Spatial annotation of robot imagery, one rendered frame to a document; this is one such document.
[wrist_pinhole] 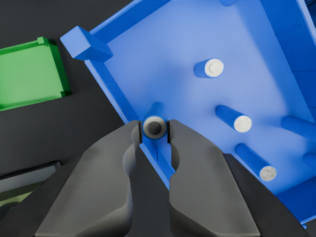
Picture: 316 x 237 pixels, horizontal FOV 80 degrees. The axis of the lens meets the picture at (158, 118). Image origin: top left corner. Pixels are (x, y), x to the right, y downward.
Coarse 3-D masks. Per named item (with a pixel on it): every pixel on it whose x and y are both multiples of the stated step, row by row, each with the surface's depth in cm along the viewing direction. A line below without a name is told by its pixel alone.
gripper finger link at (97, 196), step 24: (96, 144) 10; (120, 144) 10; (96, 168) 8; (120, 168) 8; (72, 192) 7; (96, 192) 7; (120, 192) 7; (48, 216) 6; (72, 216) 6; (96, 216) 6; (120, 216) 7
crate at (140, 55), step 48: (144, 0) 18; (192, 0) 22; (240, 0) 22; (288, 0) 18; (96, 48) 17; (144, 48) 23; (192, 48) 23; (240, 48) 23; (288, 48) 22; (144, 96) 24; (192, 96) 24; (240, 96) 24; (288, 96) 24; (144, 144) 20; (288, 144) 25; (288, 192) 26
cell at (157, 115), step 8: (152, 104) 18; (160, 104) 17; (152, 112) 13; (160, 112) 14; (144, 120) 13; (152, 120) 13; (160, 120) 13; (144, 128) 13; (152, 128) 12; (160, 128) 12; (152, 136) 13; (160, 136) 13
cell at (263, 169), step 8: (240, 144) 25; (240, 152) 24; (248, 152) 23; (256, 152) 22; (248, 160) 22; (256, 160) 20; (264, 160) 20; (256, 168) 20; (264, 168) 19; (272, 168) 19; (264, 176) 19; (272, 176) 19
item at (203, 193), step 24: (168, 120) 12; (192, 144) 10; (192, 168) 8; (216, 168) 8; (192, 192) 7; (216, 192) 7; (240, 192) 7; (192, 216) 6; (216, 216) 6; (240, 216) 6
